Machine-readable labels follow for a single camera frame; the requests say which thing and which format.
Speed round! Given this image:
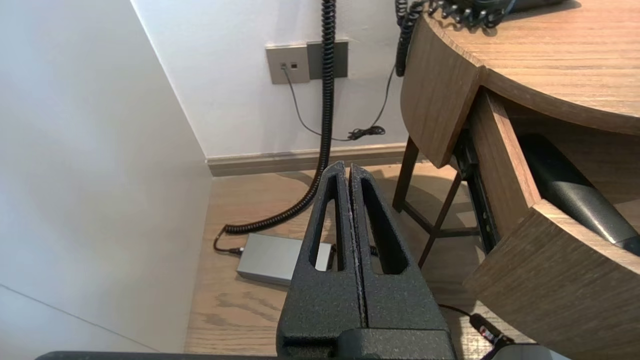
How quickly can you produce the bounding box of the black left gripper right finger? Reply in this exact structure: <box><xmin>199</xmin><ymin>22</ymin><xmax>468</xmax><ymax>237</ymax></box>
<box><xmin>348</xmin><ymin>164</ymin><xmax>453</xmax><ymax>332</ymax></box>

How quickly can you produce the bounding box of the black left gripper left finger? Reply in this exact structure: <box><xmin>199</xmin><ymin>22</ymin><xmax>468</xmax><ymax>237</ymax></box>
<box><xmin>276</xmin><ymin>161</ymin><xmax>369</xmax><ymax>352</ymax></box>

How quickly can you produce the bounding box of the curved front wooden drawer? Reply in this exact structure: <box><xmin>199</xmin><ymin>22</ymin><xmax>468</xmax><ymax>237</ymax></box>
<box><xmin>462</xmin><ymin>87</ymin><xmax>640</xmax><ymax>360</ymax></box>

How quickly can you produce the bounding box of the long black rounded device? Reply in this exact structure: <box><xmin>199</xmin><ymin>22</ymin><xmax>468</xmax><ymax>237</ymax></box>
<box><xmin>517</xmin><ymin>134</ymin><xmax>640</xmax><ymax>257</ymax></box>

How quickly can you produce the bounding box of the grey power adapter box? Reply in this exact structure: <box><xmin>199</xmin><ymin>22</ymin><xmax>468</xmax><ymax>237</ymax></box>
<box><xmin>236</xmin><ymin>233</ymin><xmax>335</xmax><ymax>287</ymax></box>

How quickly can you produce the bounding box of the round wooden bedside table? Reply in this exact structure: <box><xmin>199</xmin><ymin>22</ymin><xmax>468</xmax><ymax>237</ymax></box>
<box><xmin>391</xmin><ymin>0</ymin><xmax>640</xmax><ymax>271</ymax></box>

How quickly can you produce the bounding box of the black telephone base white keypad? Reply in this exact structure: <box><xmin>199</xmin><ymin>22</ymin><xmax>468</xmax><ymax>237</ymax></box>
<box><xmin>450</xmin><ymin>0</ymin><xmax>568</xmax><ymax>14</ymax></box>

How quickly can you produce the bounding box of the black adapter output cable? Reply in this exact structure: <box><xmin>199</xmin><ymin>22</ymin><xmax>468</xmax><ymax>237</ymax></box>
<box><xmin>369</xmin><ymin>244</ymin><xmax>516</xmax><ymax>351</ymax></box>

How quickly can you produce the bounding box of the grey wall skirting board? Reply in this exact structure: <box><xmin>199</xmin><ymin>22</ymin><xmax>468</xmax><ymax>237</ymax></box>
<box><xmin>206</xmin><ymin>142</ymin><xmax>408</xmax><ymax>177</ymax></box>

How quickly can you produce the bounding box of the thin black telephone wire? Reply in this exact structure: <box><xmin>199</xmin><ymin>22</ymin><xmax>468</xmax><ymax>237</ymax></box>
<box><xmin>281</xmin><ymin>64</ymin><xmax>397</xmax><ymax>142</ymax></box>

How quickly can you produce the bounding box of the black coiled power cable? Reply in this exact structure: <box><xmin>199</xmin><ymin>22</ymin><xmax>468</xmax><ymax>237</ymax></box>
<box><xmin>214</xmin><ymin>0</ymin><xmax>337</xmax><ymax>256</ymax></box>

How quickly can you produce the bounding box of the beige low wall plate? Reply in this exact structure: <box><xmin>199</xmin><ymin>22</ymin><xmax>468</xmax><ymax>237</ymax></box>
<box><xmin>265</xmin><ymin>44</ymin><xmax>311</xmax><ymax>85</ymax></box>

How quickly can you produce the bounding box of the dark grey low wall plate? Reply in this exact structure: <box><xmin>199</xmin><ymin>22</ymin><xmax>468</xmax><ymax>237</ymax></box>
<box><xmin>306</xmin><ymin>40</ymin><xmax>349</xmax><ymax>80</ymax></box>

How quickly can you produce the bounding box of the black coiled telephone cord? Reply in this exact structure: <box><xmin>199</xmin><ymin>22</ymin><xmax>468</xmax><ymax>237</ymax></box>
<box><xmin>395</xmin><ymin>0</ymin><xmax>516</xmax><ymax>78</ymax></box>

